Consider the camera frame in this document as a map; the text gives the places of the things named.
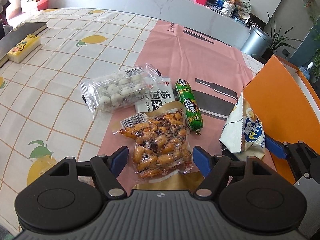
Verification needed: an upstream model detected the green sausage stick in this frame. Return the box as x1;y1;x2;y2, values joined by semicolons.
175;79;203;135

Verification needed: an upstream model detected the white tv cabinet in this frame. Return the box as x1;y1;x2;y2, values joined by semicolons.
49;0;249;49

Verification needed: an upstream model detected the orange cardboard box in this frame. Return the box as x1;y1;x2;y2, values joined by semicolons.
241;55;320;185

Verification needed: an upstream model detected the red storage box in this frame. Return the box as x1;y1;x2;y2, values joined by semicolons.
21;0;49;13

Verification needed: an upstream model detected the yellow duck tissue pack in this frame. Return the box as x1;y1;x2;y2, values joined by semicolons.
7;34;41;63

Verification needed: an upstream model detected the silver trash can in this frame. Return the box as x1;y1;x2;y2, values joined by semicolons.
240;27;272;60

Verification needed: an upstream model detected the potted green plant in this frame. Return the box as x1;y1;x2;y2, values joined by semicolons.
260;13;301;63

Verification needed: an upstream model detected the teddy bear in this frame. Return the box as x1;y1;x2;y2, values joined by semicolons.
221;0;242;17

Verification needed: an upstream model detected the black notebook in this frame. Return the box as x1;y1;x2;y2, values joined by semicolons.
1;22;47;67

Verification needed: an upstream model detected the white gluten strips packet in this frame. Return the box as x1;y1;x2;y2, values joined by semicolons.
135;77;175;113

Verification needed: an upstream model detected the clear white balls pack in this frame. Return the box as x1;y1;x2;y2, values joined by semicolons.
80;63;164;118

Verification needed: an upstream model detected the orange spicy nuts pack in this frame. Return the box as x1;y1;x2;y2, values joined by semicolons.
112;101;193;179

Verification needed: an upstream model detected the blue water bottle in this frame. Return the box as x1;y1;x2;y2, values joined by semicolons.
299;61;314;80

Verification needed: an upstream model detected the pink table mat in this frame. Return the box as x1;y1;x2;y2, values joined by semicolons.
96;19;278;193

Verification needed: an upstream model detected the white blue chip bag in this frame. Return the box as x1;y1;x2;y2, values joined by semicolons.
220;94;265;161

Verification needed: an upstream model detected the lemon pattern tablecloth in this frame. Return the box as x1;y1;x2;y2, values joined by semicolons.
0;8;266;233

